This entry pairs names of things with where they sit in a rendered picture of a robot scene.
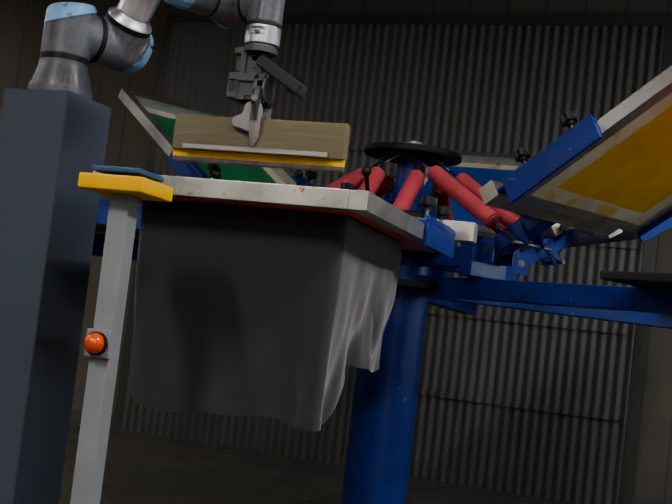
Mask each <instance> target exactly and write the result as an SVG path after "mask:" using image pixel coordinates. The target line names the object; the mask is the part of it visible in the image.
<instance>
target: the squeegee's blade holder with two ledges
mask: <svg viewBox="0 0 672 504"><path fill-rule="evenodd" d="M182 148H184V149H186V150H197V151H212V152H227V153H242V154H257V155H271V156H286V157H301V158H316V159H329V153H327V152H315V151H299V150H284V149H269V148H253V147H238V146H223V145H208V144H192V143H182Z"/></svg>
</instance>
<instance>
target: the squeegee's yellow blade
mask: <svg viewBox="0 0 672 504"><path fill-rule="evenodd" d="M173 155H176V156H191V157H205V158H220V159H234V160H249V161H263V162H278V163H292V164H307V165H321V166H336V167H344V168H345V160H333V159H316V158H301V157H286V156H271V155H257V154H242V153H227V152H212V151H197V150H184V149H173Z"/></svg>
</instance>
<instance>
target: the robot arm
mask: <svg viewBox="0 0 672 504"><path fill-rule="evenodd" d="M164 1H165V2H166V3H168V4H171V5H173V6H175V7H176V8H178V9H184V10H187V11H190V12H193V13H196V14H199V15H202V16H205V17H207V18H210V19H212V20H213V22H215V23H216V25H217V26H219V27H221V28H225V29H228V28H229V29H235V28H239V27H242V26H246V32H245V39H244V44H245V46H244V47H236V48H235V53H236V54H237V55H238V57H237V65H236V70H233V71H234V72H233V71H232V72H229V77H228V85H227V92H226V97H228V98H229V99H231V100H233V101H234V102H236V103H238V104H244V105H245V106H244V110H243V112H242V113H241V114H239V115H237V116H234V117H233V118H232V125H233V126H234V127H236V128H239V129H242V130H244V131H247V132H249V147H253V146H254V145H255V143H256V142H257V141H258V139H259V130H260V121H261V119H272V118H273V113H274V99H275V84H274V81H275V80H276V81H278V82H279V83H280V84H282V85H283V86H284V87H286V90H287V92H288V93H289V94H291V95H296V96H298V97H299V98H302V97H303V96H304V95H305V93H306V92H307V88H306V87H305V86H303V85H304V84H303V82H302V81H301V80H300V79H299V78H296V77H294V78H293V77H292V76H291V75H289V74H288V73H287V72H285V71H284V70H283V69H281V68H280V67H279V66H277V65H276V64H275V63H273V62H272V61H271V60H269V59H274V58H277V55H278V49H279V48H280V40H281V32H282V31H281V30H282V23H283V15H284V7H285V0H164ZM159 2H160V0H120V2H119V4H118V5H117V6H114V7H110V8H109V10H108V12H107V14H106V16H105V17H101V16H98V15H96V13H97V11H96V7H95V6H93V5H90V4H86V3H79V2H57V3H53V4H51V5H49V6H48V8H47V11H46V16H45V20H44V29H43V36H42V43H41V50H40V58H39V63H38V66H37V68H36V70H35V72H34V74H33V76H32V79H31V81H30V82H29V84H28V89H41V90H69V91H71V92H74V93H76V94H79V95H81V96H83V97H86V98H88V99H91V100H92V90H91V84H90V79H89V73H88V68H89V63H91V64H95V65H98V66H102V67H106V68H109V69H112V70H114V71H117V72H125V73H133V72H137V71H139V70H140V69H141V68H143V67H144V66H145V64H146V63H147V62H148V60H149V58H150V56H151V54H152V49H151V48H152V47H153V37H152V35H151V32H152V28H151V25H150V20H151V18H152V16H153V14H154V12H155V10H156V8H157V6H158V4H159ZM235 72H236V73H235ZM262 105H263V108H262Z"/></svg>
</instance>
